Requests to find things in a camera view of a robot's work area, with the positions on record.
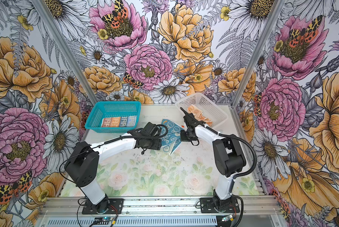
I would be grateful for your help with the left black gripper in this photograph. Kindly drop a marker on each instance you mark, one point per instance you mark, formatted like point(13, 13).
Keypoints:
point(156, 145)

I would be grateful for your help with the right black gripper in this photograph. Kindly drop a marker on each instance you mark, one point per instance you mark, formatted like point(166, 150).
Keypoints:
point(184, 139)

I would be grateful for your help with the blue patterned towel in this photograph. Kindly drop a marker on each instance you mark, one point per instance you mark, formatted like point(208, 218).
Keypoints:
point(171, 141)

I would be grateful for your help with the orange patterned towel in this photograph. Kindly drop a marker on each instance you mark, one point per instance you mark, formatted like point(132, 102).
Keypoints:
point(198, 114)

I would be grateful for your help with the striped lettered towel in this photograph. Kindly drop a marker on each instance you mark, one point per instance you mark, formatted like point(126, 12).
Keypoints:
point(119, 122)

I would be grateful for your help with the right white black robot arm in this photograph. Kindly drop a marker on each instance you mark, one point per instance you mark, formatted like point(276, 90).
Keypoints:
point(228, 156)

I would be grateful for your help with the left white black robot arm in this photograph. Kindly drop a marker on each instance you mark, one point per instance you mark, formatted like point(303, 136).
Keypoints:
point(83, 164)

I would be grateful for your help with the white plastic basket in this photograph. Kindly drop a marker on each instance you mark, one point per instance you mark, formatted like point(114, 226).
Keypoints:
point(209, 108)

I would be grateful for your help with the teal plastic basket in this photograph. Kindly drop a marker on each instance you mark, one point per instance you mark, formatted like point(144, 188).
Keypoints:
point(105, 109)

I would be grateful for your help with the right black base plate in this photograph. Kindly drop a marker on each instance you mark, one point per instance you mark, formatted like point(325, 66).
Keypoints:
point(215, 205)

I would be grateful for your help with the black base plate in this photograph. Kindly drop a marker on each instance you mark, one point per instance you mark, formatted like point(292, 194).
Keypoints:
point(106, 206)
point(215, 205)

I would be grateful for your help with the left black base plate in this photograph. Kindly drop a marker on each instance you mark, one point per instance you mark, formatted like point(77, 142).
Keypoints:
point(106, 206)

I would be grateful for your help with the white vented cable duct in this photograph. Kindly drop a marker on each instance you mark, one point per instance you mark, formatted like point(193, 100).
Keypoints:
point(174, 221)

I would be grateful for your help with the aluminium front rail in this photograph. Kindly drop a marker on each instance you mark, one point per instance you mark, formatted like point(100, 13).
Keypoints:
point(162, 206)

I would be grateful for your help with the right aluminium frame post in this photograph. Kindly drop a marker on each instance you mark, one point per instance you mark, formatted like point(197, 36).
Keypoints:
point(264, 35)

